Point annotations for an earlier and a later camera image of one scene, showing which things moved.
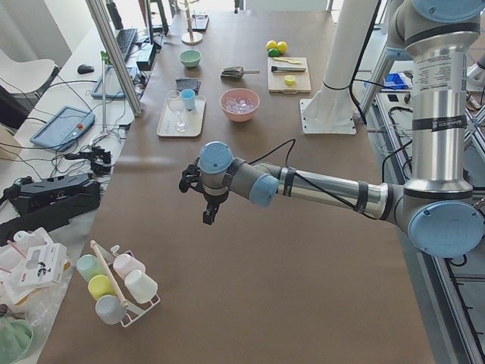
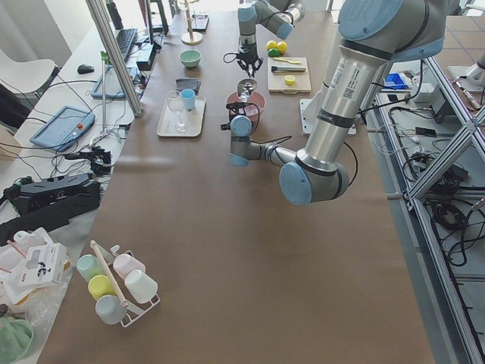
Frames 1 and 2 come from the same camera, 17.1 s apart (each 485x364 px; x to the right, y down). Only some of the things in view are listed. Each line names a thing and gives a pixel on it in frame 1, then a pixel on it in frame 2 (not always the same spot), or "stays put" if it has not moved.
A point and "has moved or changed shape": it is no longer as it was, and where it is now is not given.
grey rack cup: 110,309 stays put
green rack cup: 89,266 stays put
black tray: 199,23 stays put
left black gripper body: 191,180 → 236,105
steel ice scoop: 235,72 → 246,87
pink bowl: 239,105 has moved or changed shape
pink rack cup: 125,263 stays put
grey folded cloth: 183,84 stays put
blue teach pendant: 63,127 stays put
